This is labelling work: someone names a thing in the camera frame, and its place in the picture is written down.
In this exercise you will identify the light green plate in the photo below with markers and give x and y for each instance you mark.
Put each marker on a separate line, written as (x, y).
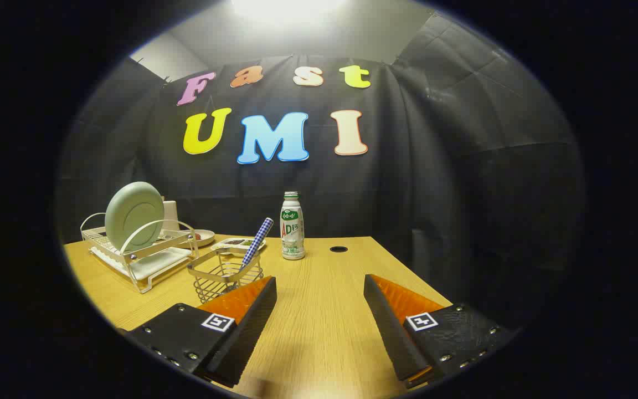
(130, 216)

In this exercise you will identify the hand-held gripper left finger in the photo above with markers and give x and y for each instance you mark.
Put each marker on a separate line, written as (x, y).
(241, 338)

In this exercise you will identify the white green label bottle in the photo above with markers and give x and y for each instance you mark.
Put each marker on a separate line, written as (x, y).
(292, 233)

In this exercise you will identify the small plate with red food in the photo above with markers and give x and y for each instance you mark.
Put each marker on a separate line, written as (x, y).
(205, 237)

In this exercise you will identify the black backdrop cloth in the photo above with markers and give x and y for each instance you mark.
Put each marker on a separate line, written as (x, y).
(435, 166)

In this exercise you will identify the white divided tray with beans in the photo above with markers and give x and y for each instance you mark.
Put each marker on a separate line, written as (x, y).
(230, 243)

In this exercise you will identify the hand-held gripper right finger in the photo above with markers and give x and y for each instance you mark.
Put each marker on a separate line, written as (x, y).
(394, 332)

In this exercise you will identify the white box appliance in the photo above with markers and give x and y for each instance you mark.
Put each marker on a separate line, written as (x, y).
(170, 213)

